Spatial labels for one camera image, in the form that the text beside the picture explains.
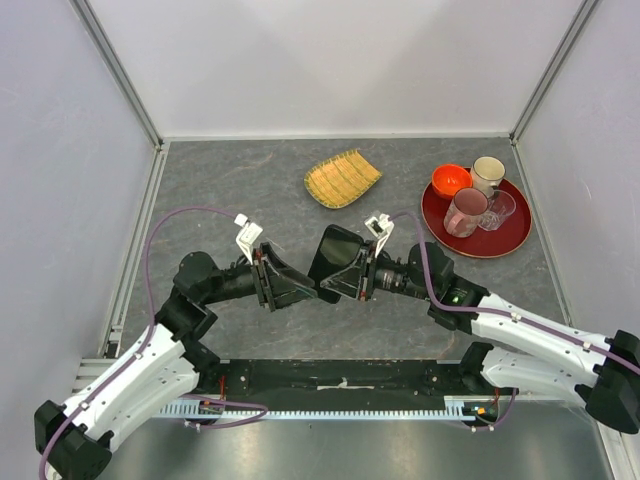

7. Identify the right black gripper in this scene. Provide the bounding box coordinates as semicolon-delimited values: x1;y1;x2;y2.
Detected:
320;240;435;302

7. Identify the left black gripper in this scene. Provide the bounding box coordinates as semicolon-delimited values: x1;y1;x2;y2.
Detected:
201;241;317;311

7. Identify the black smartphone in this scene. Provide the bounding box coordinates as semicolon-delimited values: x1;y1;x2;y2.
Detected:
307;224;364;304

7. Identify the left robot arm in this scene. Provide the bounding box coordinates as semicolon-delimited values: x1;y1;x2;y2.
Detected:
34;243;317;479

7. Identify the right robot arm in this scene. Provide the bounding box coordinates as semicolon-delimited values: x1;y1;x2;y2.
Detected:
309;237;639;434

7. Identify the woven bamboo tray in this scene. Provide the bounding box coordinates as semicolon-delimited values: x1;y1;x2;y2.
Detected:
303;149;382;210

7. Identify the orange bowl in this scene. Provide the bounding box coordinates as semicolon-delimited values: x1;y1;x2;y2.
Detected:
431;164;473;200

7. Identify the pink mug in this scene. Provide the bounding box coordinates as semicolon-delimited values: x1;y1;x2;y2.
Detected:
443;188;489;238

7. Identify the red round tray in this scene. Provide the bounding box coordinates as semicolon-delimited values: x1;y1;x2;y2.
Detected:
421;177;533;260

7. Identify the clear glass cup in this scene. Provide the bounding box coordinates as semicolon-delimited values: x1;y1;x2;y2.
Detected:
479;190;517;231

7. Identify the white ceramic mug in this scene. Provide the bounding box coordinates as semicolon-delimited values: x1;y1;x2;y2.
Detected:
470;156;506;198

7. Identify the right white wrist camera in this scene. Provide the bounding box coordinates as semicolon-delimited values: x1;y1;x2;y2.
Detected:
364;212;395;258

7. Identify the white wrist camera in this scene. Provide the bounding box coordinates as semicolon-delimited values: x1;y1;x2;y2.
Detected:
364;212;395;258
234;214;263;263

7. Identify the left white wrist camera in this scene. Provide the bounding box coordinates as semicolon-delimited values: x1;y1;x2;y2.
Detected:
234;214;263;263

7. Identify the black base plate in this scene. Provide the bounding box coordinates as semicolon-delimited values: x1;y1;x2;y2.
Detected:
199;357;521;412

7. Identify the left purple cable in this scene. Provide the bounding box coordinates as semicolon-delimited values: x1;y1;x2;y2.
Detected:
38;205;271;480

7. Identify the purple cable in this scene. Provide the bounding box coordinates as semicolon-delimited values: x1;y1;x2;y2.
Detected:
389;211;640;432
38;205;271;480

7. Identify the slotted cable duct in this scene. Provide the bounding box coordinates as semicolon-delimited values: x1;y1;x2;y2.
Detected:
154;397;497;423

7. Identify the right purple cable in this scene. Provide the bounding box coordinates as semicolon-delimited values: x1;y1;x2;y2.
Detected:
389;211;640;432

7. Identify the left aluminium frame post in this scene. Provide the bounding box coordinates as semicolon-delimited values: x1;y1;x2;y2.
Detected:
69;0;164;150

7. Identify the aluminium frame post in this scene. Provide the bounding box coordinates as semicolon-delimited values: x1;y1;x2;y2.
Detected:
69;0;164;150
509;0;600;146

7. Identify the right aluminium frame post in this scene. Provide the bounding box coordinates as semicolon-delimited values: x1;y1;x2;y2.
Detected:
509;0;600;146

